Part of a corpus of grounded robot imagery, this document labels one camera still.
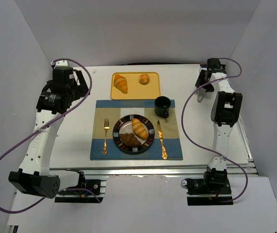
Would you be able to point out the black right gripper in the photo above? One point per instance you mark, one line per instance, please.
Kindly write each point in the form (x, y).
(204, 79)

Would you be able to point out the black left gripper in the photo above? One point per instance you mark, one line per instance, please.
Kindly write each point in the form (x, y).
(79, 81)

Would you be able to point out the brown chocolate croissant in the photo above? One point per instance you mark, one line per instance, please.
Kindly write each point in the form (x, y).
(129, 139)

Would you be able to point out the small striped croissant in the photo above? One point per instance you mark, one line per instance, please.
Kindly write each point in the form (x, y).
(138, 129)

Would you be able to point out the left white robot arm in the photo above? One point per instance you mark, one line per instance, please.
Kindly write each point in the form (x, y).
(34, 176)

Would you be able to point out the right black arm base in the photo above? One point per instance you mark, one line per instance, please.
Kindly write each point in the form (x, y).
(212, 189)

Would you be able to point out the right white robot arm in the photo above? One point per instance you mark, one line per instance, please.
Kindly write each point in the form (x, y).
(224, 115)

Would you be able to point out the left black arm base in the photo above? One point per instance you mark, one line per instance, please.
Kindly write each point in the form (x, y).
(93, 192)

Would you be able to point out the gold fork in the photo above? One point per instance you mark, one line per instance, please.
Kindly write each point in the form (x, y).
(106, 129)

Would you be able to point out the large striped croissant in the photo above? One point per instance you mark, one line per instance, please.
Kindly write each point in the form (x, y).
(120, 82)

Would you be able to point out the dark green mug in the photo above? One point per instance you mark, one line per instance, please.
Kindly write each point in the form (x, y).
(162, 106)

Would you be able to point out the round orange bun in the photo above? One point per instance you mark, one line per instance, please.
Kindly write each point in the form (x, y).
(144, 78)

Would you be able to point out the dark rimmed ceramic plate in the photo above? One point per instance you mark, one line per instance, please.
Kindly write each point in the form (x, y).
(124, 125)

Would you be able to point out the yellow plastic tray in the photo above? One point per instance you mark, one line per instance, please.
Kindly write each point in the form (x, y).
(136, 90)

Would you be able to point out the blue beige checked placemat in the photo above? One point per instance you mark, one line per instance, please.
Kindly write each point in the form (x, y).
(115, 110)

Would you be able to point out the gold knife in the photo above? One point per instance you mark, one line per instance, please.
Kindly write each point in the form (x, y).
(160, 133)

